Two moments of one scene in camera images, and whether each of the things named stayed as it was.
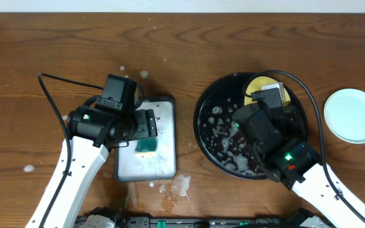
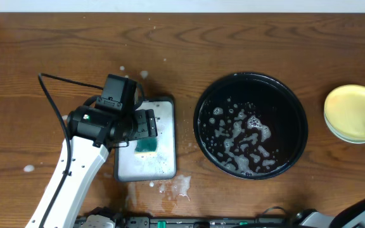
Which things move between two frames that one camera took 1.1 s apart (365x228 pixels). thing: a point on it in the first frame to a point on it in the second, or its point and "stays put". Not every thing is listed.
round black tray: [217, 132] stays put
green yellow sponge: [147, 145] stays put
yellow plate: [256, 85] to [354, 109]
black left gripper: [145, 124] stays put
